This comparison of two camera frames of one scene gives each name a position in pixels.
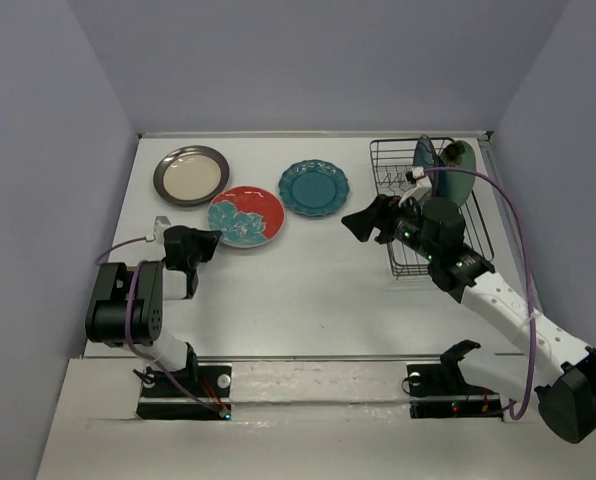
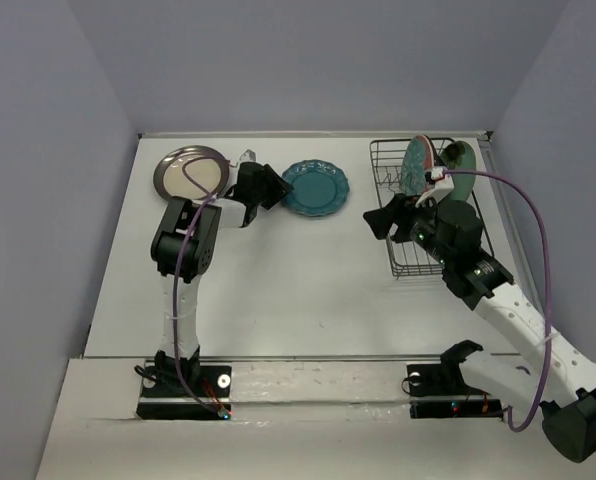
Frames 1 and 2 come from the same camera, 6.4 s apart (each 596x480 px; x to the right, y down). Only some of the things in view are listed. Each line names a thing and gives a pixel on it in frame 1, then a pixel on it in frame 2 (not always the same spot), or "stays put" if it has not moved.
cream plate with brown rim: [191, 175] stays put
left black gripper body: [190, 261] -> [257, 195]
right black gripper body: [400, 224] stays put
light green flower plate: [459, 155] stays put
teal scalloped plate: [314, 188] stays put
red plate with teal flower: [246, 216] -> [417, 160]
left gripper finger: [207, 243] -> [274, 188]
